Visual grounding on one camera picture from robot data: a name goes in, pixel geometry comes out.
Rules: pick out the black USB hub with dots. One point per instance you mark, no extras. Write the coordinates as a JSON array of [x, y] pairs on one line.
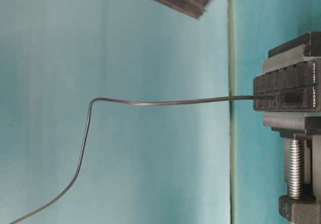
[[295, 88]]

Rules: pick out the black bench vise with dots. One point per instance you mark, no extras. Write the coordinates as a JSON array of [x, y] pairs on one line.
[[301, 134]]

